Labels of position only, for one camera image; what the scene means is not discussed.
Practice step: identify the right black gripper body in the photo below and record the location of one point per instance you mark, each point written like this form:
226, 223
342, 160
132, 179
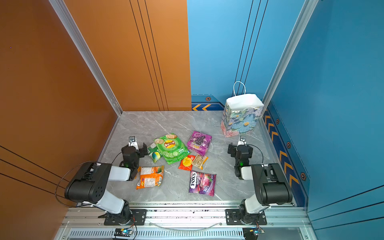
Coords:
231, 150

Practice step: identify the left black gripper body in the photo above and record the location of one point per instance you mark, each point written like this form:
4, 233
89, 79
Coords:
142, 149

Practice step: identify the green white snack packet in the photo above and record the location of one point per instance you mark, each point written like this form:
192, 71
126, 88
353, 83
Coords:
154, 153

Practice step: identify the orange white snack bag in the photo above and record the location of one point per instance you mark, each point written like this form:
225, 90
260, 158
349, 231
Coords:
150, 177

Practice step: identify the floral paper gift bag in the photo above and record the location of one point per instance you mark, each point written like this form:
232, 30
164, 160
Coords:
241, 114

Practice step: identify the green Lays chips bag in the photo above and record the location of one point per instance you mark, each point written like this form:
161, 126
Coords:
171, 148

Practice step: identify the purple grape snack bag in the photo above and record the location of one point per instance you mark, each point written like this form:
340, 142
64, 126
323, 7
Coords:
199, 143

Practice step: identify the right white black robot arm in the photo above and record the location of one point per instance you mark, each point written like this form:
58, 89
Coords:
270, 185

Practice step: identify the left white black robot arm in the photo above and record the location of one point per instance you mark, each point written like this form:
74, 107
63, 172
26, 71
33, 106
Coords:
89, 185

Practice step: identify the purple Fox's candy bag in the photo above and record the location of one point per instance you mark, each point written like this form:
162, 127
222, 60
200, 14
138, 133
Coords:
202, 183

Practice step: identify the tan cracker packet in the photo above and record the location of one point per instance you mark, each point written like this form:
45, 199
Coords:
199, 161

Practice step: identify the red yellow snack packet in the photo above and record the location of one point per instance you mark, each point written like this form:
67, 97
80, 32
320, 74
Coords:
186, 163

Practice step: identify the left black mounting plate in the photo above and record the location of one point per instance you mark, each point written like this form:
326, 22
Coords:
136, 217

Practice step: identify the black mounting plate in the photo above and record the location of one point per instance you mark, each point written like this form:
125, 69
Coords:
136, 217
237, 217

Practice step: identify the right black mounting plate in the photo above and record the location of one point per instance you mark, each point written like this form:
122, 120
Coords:
237, 217

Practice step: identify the left green circuit board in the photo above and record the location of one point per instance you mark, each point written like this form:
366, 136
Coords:
123, 233

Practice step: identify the right circuit board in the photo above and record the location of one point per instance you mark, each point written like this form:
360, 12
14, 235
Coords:
252, 233

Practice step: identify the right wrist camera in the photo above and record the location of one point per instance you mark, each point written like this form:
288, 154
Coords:
242, 141

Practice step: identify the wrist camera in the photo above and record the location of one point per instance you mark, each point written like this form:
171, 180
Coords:
242, 141
132, 141

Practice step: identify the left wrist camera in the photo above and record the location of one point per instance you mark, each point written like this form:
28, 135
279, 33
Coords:
132, 141

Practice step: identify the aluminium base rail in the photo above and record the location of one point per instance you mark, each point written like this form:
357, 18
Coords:
188, 221

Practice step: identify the left aluminium corner post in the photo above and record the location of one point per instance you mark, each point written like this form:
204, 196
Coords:
76, 36

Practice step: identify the aluminium corner post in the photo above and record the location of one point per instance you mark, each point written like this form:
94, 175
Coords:
76, 36
300, 25

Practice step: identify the right aluminium corner post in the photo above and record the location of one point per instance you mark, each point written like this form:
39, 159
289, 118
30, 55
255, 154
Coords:
300, 25

